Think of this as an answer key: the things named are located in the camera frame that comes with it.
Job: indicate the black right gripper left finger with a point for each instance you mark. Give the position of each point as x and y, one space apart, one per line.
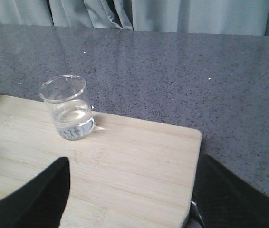
41 202

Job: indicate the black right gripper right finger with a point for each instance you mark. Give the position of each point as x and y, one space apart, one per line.
221 199

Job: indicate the clear glass measuring beaker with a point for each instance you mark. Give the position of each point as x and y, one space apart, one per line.
67 102

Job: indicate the light wooden cutting board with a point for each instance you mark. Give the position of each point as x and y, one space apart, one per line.
128 173

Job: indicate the grey curtain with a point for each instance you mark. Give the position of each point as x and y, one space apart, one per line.
237 17

